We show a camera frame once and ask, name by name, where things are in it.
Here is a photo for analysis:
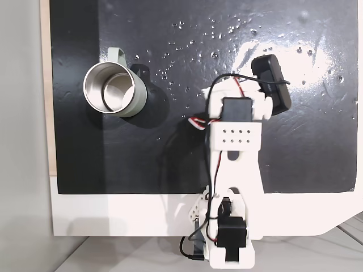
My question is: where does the sage green steel mug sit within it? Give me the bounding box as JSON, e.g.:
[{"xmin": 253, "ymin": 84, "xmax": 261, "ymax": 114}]
[{"xmin": 83, "ymin": 46, "xmax": 149, "ymax": 118}]

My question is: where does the black table mat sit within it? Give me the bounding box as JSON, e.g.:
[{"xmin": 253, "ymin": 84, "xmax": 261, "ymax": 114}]
[{"xmin": 49, "ymin": 0, "xmax": 359, "ymax": 196}]

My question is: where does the red white servo wire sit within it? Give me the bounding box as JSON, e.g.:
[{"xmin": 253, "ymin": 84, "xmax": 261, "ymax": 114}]
[{"xmin": 188, "ymin": 76, "xmax": 248, "ymax": 132}]

